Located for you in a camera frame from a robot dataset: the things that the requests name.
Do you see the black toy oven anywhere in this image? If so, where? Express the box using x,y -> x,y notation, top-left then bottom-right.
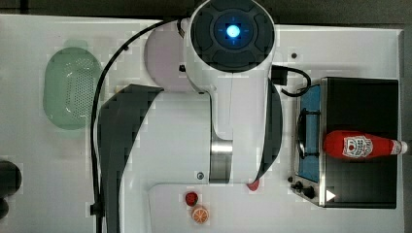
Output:
289,77 -> 398,209

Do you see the green perforated basket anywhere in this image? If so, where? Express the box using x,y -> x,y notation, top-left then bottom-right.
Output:
43,47 -> 101,130

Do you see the black camera stand base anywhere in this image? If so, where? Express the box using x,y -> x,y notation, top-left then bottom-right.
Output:
0,160 -> 22,218

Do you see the large felt strawberry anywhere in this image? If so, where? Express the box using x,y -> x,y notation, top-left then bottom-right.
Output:
247,180 -> 259,191

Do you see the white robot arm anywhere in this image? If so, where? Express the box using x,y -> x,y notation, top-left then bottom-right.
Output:
97,0 -> 283,233

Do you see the orange slice toy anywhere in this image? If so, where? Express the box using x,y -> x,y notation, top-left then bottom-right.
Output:
191,206 -> 209,224

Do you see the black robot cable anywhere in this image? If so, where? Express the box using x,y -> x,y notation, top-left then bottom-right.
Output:
89,19 -> 183,233

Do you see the pink round plate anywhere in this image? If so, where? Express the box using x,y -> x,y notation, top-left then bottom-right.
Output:
144,20 -> 192,92

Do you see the red felt ketchup bottle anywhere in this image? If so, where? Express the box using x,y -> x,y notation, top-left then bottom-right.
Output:
323,130 -> 408,160

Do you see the small red strawberry toy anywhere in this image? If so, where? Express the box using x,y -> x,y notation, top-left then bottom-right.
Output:
185,191 -> 198,207

